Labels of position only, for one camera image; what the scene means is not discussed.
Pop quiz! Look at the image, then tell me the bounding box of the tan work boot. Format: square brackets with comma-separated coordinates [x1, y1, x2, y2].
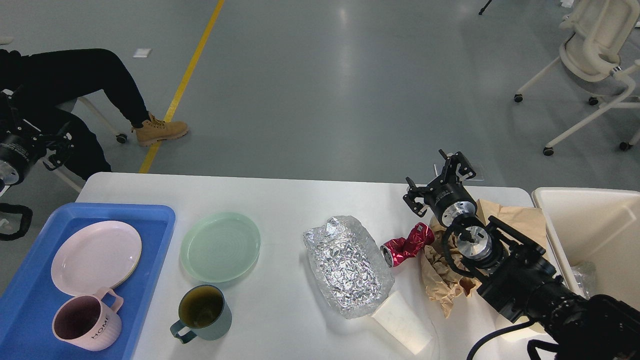
[131, 112, 190, 147]

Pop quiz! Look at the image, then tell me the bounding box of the green plate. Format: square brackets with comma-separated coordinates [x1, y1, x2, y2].
[180, 212, 261, 283]

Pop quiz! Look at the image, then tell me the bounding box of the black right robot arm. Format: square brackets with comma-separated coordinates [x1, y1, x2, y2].
[403, 152, 640, 360]

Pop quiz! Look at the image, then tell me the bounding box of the black tripod stand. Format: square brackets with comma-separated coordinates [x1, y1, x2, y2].
[478, 0, 493, 16]

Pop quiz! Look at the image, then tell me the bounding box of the white office chair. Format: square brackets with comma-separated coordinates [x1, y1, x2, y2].
[513, 0, 640, 157]

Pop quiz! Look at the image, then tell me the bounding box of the pink HOME mug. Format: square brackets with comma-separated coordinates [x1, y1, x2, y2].
[51, 287, 124, 352]

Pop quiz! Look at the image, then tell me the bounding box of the pink plate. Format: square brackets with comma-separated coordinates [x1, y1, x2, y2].
[50, 220, 142, 296]

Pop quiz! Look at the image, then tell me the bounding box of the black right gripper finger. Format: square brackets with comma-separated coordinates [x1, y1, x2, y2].
[403, 177, 432, 217]
[438, 149, 477, 186]

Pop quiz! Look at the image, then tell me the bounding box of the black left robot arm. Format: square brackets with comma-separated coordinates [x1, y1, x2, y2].
[0, 89, 80, 242]

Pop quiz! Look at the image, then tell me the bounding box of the teal mug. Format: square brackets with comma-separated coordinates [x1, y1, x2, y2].
[170, 284, 233, 344]

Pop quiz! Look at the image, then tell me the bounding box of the clear plastic in bin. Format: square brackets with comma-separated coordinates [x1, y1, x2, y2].
[570, 260, 598, 299]

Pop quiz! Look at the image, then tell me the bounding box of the crumpled brown paper bag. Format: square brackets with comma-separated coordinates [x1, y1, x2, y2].
[419, 199, 549, 318]

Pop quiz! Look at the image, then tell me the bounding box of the crushed red can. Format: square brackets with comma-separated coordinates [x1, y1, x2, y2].
[380, 222, 435, 268]

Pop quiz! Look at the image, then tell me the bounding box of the blue plastic tray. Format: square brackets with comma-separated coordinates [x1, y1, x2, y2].
[0, 202, 176, 360]

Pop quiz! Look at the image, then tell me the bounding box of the white paper cup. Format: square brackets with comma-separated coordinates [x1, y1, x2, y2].
[371, 291, 435, 355]

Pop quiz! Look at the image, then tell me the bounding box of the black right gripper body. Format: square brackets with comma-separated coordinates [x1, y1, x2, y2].
[423, 183, 477, 228]

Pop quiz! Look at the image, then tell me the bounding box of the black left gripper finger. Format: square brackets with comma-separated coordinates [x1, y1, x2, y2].
[42, 122, 74, 171]
[0, 89, 25, 132]

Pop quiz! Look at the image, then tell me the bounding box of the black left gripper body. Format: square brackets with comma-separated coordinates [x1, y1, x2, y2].
[0, 132, 46, 187]

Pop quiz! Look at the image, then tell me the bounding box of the white paper scrap on floor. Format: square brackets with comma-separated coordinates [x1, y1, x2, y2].
[132, 48, 153, 59]

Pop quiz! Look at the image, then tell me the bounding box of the beige plastic bin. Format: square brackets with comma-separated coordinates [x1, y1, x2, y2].
[532, 187, 640, 310]

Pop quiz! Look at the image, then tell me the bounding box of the crumpled aluminium foil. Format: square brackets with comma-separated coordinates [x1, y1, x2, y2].
[302, 215, 394, 319]

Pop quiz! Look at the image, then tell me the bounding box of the seated person in black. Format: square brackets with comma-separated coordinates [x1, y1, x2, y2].
[0, 48, 160, 180]

